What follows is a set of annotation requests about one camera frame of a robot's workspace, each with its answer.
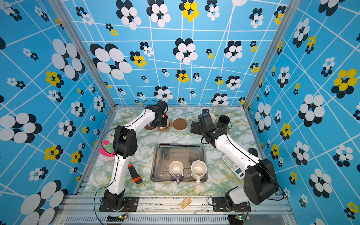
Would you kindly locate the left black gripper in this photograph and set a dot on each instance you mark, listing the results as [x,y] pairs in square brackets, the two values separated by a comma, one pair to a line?
[164,124]

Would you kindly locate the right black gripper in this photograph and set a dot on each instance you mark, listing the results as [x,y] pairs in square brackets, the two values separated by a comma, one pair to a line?
[195,127]

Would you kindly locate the cork paw print coaster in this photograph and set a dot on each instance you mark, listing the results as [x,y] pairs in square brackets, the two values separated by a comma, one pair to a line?
[164,129]

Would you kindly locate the dark brown round coaster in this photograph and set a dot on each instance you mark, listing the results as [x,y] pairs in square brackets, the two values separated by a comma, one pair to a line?
[148,127]

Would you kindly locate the brown wooden round coaster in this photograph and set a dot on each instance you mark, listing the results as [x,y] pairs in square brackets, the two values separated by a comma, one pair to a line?
[180,124]

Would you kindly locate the black mug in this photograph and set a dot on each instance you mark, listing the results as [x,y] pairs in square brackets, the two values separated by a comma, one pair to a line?
[223,122]

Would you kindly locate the purple mug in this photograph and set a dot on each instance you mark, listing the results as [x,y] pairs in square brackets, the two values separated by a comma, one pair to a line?
[176,170]

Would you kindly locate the red interior mug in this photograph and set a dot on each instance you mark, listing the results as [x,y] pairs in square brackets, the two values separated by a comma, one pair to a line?
[166,121]

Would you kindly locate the white mug back row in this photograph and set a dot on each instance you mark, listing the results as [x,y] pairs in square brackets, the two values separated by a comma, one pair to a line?
[213,117]

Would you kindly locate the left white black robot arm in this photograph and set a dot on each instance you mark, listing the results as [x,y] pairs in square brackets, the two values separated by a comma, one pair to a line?
[124,147]

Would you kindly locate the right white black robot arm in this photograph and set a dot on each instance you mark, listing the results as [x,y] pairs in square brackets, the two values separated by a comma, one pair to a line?
[259,179]

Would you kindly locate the metal tray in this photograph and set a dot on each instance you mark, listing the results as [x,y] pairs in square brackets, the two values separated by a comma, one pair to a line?
[165,154]

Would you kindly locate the plush toy white pink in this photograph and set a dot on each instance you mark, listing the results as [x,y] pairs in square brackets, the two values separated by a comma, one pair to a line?
[107,145]

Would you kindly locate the black computer mouse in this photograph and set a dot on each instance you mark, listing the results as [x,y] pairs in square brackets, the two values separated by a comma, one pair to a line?
[253,152]

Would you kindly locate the white calculator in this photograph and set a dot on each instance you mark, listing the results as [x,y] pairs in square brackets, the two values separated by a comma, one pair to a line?
[234,167]

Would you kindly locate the small wooden block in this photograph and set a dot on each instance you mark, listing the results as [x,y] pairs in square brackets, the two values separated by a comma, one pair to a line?
[186,202]

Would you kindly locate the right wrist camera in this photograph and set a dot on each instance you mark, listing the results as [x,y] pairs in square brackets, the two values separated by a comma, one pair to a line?
[205,111]

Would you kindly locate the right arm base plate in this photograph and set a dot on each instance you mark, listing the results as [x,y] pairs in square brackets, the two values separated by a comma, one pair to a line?
[219,205]

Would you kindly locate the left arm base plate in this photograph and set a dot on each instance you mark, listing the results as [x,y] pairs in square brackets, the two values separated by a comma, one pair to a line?
[127,204]

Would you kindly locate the aluminium front rail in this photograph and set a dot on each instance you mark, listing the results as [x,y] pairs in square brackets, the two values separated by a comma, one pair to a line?
[167,210]

